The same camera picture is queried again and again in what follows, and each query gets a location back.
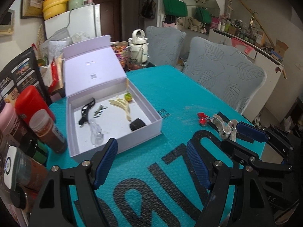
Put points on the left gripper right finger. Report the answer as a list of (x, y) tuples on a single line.
[(199, 166)]

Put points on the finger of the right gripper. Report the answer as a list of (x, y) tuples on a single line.
[(238, 153), (252, 132)]

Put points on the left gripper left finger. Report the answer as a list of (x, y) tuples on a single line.
[(102, 162)]

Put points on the pearl grey hair claw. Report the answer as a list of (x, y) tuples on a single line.
[(226, 130)]

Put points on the blue fishbone hair clip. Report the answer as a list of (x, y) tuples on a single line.
[(99, 111)]

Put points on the red propeller hair clip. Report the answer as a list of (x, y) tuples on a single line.
[(203, 119)]

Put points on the black hair claw clip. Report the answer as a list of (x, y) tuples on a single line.
[(85, 111)]

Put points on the cream hair claw clip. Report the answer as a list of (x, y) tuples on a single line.
[(123, 104)]

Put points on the yellow green ball hair clip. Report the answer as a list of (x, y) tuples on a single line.
[(128, 96)]

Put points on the clear plastic hair clip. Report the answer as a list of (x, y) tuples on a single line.
[(97, 135)]

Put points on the small black object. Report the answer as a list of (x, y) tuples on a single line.
[(136, 124)]

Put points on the lavender open gift box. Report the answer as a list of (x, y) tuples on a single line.
[(92, 70)]

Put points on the white sideboard cabinet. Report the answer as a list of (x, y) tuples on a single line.
[(271, 67)]

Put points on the near grey leaf chair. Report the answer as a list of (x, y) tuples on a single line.
[(224, 71)]

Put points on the grey leaf chair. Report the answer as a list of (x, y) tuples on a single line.
[(224, 71), (164, 45)]

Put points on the brown spice jar clear lid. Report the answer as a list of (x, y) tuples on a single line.
[(47, 131)]

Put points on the cardboard box on cabinet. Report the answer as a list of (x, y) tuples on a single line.
[(279, 51)]

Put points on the red lidded container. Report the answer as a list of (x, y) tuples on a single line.
[(29, 102)]

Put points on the white electric kettle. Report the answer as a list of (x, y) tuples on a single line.
[(138, 48)]

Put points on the instant noodle cup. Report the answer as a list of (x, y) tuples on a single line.
[(119, 49)]

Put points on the pink lidded jar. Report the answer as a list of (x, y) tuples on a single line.
[(12, 126)]

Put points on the black snack bag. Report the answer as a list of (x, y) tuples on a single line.
[(20, 73)]

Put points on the far grey leaf chair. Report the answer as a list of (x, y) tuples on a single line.
[(164, 45)]

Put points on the white refrigerator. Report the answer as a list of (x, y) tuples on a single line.
[(85, 19)]

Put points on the green tote bag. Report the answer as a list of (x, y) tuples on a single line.
[(175, 8)]

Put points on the brown door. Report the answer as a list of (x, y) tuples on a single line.
[(111, 18)]

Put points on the yellow pot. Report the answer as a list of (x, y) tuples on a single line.
[(52, 8)]

